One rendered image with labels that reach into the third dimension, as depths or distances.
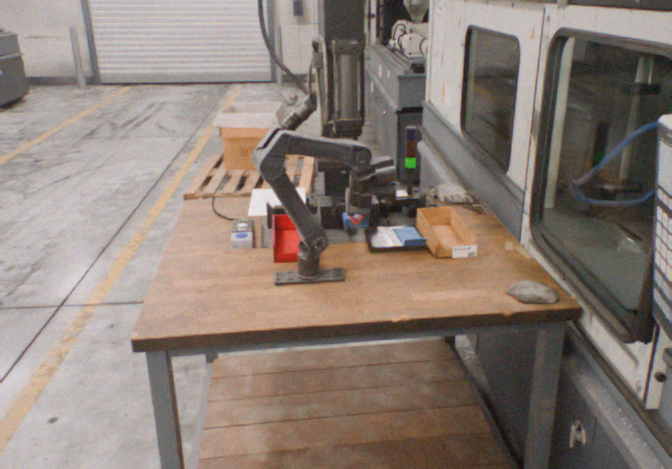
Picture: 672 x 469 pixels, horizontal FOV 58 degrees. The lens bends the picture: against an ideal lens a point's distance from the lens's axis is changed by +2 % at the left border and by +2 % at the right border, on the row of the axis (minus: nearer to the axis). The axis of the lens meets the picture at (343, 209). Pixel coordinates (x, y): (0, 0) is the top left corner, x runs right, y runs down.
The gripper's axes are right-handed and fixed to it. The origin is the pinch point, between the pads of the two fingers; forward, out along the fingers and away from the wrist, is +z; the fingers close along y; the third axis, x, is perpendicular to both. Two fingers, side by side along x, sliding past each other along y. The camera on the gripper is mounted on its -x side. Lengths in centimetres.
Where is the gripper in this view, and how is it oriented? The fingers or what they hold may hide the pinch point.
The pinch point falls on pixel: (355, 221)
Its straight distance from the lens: 178.6
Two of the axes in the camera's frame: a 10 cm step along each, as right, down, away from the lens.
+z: -0.5, 6.9, 7.2
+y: -0.3, -7.2, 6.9
